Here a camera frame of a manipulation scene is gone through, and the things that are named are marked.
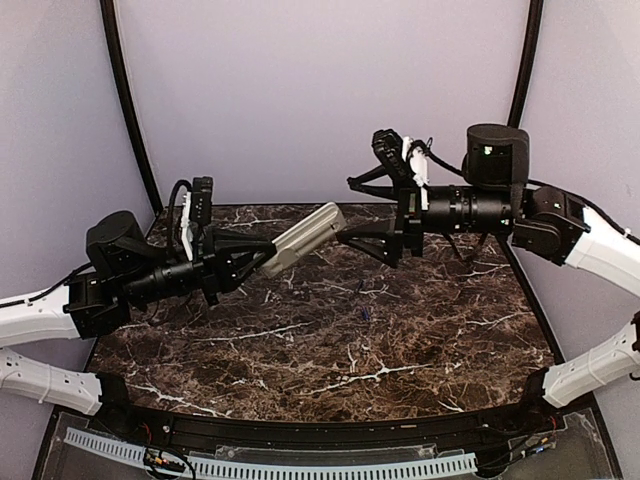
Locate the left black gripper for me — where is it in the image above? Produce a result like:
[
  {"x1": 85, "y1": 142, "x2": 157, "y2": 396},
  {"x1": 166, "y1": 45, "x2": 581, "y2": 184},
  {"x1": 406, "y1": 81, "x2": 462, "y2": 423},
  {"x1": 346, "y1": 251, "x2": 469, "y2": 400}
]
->
[{"x1": 120, "y1": 227, "x2": 277, "y2": 307}]

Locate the right black frame post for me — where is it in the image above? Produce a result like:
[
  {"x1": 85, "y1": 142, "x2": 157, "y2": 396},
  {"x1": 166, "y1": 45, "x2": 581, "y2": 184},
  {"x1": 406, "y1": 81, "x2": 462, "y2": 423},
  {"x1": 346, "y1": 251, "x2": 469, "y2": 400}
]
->
[{"x1": 507, "y1": 0, "x2": 544, "y2": 128}]

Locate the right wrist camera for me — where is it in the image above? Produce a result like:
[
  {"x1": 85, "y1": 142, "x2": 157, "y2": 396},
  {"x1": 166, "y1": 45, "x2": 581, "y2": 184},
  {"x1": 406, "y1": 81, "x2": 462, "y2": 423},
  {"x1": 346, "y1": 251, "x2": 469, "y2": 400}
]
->
[{"x1": 371, "y1": 129, "x2": 429, "y2": 200}]

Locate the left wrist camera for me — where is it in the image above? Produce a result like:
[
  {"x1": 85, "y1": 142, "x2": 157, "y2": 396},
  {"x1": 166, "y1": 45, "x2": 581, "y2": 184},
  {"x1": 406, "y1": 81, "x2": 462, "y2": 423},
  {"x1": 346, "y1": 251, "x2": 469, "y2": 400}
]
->
[{"x1": 180, "y1": 175, "x2": 215, "y2": 251}]

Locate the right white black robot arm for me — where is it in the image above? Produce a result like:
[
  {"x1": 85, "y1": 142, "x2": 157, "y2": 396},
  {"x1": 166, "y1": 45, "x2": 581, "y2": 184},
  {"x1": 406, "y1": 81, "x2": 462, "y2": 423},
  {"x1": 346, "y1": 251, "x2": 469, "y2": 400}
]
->
[{"x1": 336, "y1": 123, "x2": 639, "y2": 295}]

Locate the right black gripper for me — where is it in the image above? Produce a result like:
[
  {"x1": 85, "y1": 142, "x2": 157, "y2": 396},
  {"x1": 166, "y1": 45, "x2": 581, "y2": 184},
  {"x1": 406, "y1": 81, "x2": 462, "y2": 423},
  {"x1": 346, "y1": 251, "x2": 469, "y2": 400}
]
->
[{"x1": 335, "y1": 161, "x2": 515, "y2": 267}]

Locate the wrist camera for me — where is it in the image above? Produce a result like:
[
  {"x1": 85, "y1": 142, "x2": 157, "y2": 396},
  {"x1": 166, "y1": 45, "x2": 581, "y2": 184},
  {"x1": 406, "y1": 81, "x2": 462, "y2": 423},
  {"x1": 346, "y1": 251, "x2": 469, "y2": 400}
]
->
[
  {"x1": 371, "y1": 129, "x2": 429, "y2": 200},
  {"x1": 180, "y1": 175, "x2": 215, "y2": 251}
]

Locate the white slotted cable duct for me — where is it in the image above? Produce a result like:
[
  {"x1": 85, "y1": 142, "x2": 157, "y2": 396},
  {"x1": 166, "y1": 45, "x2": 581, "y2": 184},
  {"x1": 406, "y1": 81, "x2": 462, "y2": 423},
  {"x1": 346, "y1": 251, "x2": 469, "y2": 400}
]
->
[{"x1": 64, "y1": 427, "x2": 478, "y2": 479}]

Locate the black front rail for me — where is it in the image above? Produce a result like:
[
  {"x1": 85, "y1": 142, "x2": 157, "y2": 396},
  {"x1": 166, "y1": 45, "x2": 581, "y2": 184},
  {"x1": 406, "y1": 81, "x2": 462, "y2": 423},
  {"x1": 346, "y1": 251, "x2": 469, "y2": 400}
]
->
[{"x1": 89, "y1": 404, "x2": 565, "y2": 452}]

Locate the grey remote control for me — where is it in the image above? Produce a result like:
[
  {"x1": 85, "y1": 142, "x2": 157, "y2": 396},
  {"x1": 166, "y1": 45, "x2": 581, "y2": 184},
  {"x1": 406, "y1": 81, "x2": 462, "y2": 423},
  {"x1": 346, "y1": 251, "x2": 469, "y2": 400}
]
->
[{"x1": 260, "y1": 202, "x2": 346, "y2": 277}]

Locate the black frame post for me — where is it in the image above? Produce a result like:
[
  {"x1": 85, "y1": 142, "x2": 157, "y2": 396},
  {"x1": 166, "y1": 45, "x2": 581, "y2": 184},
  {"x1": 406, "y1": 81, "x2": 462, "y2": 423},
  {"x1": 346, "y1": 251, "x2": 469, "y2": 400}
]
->
[
  {"x1": 99, "y1": 0, "x2": 163, "y2": 217},
  {"x1": 507, "y1": 0, "x2": 544, "y2": 128}
]

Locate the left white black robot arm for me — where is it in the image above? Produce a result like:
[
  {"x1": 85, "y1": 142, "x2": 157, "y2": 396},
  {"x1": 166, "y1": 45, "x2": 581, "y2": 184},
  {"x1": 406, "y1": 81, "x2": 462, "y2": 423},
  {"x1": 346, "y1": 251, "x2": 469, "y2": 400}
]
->
[{"x1": 1, "y1": 211, "x2": 276, "y2": 436}]

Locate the left black frame post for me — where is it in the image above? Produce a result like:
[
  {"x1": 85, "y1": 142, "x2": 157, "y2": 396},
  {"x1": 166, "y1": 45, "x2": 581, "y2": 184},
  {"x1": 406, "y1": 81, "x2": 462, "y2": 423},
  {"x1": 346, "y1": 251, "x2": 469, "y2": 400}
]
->
[{"x1": 99, "y1": 0, "x2": 163, "y2": 217}]

